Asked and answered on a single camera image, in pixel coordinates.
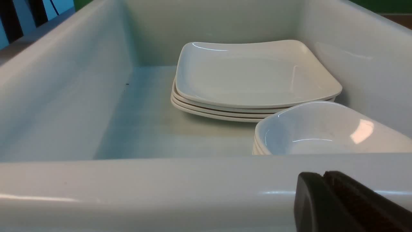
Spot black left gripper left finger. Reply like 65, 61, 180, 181
293, 172, 364, 232

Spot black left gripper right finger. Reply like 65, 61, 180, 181
323, 171, 412, 232

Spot bottom white square plate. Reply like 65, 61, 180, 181
170, 97, 264, 123

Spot stacked small white bowls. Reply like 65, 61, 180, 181
252, 136, 267, 156

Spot green backdrop cloth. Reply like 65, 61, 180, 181
74, 0, 411, 17

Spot large white plastic tub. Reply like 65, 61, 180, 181
1, 4, 411, 232

